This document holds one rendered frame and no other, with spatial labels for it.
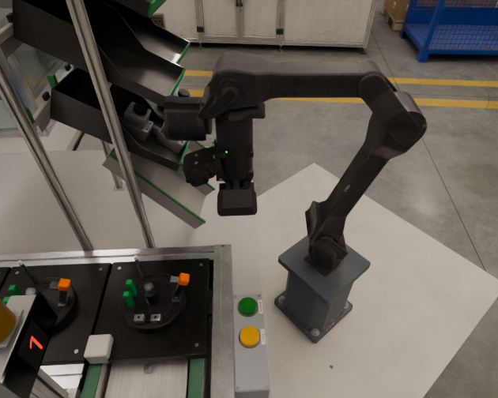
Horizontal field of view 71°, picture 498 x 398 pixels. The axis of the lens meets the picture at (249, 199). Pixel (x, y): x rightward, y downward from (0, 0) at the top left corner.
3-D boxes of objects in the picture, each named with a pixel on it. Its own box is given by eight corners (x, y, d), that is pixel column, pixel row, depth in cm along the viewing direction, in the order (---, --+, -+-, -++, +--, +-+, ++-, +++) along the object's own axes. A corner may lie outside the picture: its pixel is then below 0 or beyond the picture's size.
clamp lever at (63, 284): (69, 297, 77) (70, 279, 73) (66, 305, 76) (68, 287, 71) (51, 294, 76) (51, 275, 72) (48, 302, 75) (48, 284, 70)
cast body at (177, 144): (186, 145, 85) (195, 123, 80) (178, 155, 82) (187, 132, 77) (156, 127, 84) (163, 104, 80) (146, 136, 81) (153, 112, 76)
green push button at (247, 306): (255, 300, 82) (256, 296, 80) (257, 317, 79) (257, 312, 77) (239, 301, 82) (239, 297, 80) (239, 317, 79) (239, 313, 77)
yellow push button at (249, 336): (258, 329, 77) (258, 325, 75) (259, 347, 74) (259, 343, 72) (239, 330, 77) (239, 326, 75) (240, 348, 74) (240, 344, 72)
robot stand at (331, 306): (352, 308, 90) (371, 263, 76) (315, 345, 83) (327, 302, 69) (311, 272, 98) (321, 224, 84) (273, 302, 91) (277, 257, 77)
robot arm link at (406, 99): (420, 95, 53) (382, 82, 52) (437, 120, 48) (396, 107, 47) (326, 227, 75) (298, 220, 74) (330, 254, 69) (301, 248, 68)
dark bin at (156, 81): (182, 77, 77) (193, 47, 72) (165, 107, 68) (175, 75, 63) (52, 14, 71) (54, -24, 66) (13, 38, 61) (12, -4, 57)
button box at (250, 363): (261, 306, 86) (262, 292, 82) (269, 399, 71) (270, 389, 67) (232, 306, 86) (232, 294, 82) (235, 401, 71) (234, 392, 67)
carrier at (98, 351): (209, 262, 90) (205, 230, 81) (206, 358, 72) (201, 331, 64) (114, 266, 89) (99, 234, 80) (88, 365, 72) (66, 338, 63)
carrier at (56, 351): (113, 266, 89) (98, 234, 80) (86, 365, 72) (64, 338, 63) (15, 271, 88) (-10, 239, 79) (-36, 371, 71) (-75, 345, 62)
